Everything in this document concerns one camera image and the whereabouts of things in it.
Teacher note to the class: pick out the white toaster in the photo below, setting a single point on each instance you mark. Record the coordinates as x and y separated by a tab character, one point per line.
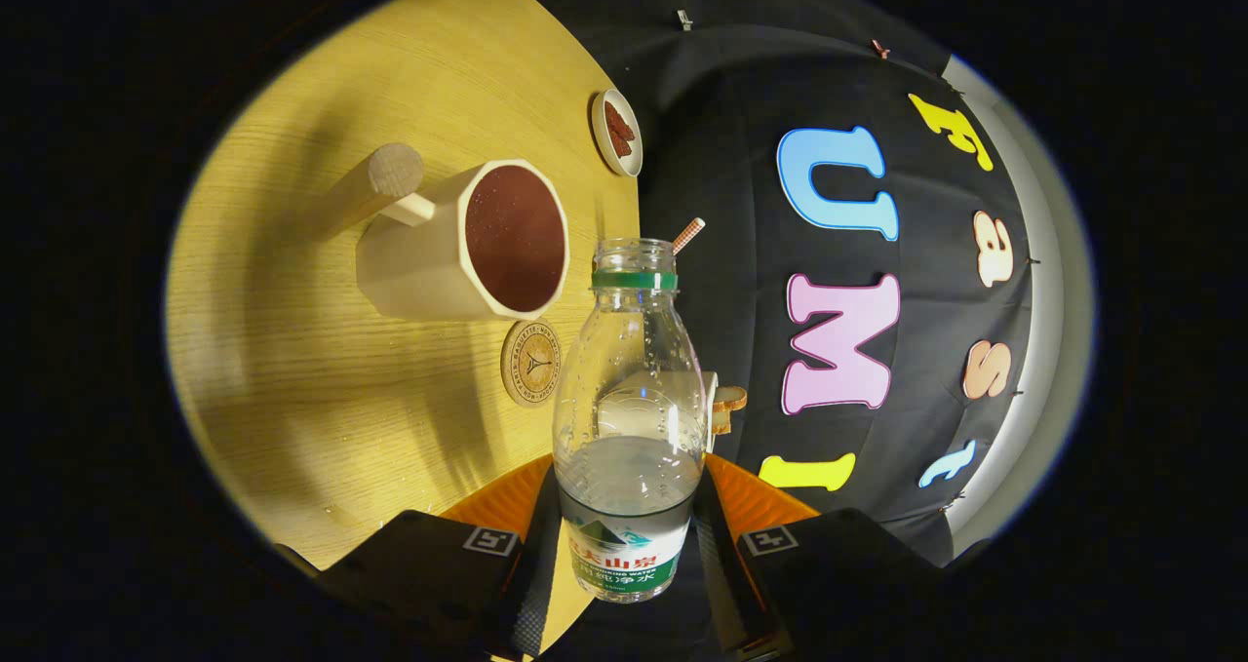
711	394

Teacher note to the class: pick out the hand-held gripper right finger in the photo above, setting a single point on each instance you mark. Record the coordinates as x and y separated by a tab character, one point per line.
721	584

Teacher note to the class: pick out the red food piece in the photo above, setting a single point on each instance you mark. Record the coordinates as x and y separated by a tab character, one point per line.
612	118
625	142

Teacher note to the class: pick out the white round plate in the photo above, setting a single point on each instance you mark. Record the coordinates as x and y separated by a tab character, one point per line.
600	131

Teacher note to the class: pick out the clear plastic bottle green label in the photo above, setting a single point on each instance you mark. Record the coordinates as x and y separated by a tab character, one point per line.
629	418

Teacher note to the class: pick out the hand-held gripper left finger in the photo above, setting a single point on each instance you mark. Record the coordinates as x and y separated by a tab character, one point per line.
531	584

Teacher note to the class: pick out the pink clip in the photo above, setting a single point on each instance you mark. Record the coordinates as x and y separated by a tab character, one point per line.
880	49

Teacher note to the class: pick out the wooden table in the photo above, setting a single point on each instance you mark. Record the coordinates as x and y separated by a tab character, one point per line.
322	399

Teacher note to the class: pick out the toast slice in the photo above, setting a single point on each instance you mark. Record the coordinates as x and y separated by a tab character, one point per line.
721	423
731	399

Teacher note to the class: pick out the round wooden coaster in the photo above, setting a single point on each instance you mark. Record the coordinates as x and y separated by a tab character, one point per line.
531	363

